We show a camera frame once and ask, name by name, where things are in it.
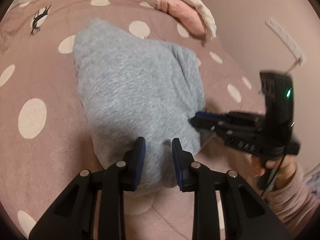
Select pink folded garment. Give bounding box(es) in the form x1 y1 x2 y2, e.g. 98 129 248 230
157 0 208 37

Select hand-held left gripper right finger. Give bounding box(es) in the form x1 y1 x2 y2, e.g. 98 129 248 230
172 138 292 240

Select person's right hand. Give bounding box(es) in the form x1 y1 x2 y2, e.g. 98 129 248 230
251 154 297 190

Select white folded garment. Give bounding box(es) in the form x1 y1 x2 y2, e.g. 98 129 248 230
166 0 217 41

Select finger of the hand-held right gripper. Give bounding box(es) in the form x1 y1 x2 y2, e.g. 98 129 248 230
190 117 225 133
194 112 233 123

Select grey printed sweatshirt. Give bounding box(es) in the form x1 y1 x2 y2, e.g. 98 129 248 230
72 18 218 188

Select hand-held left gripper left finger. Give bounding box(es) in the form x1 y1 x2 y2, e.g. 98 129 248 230
29 137 147 240

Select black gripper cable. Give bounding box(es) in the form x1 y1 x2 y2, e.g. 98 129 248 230
261 152 288 198

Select pink polka dot blanket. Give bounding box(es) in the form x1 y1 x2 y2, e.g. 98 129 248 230
0 0 275 240

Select person's right forearm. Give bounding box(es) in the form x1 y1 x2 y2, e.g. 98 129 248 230
265 164 320 235

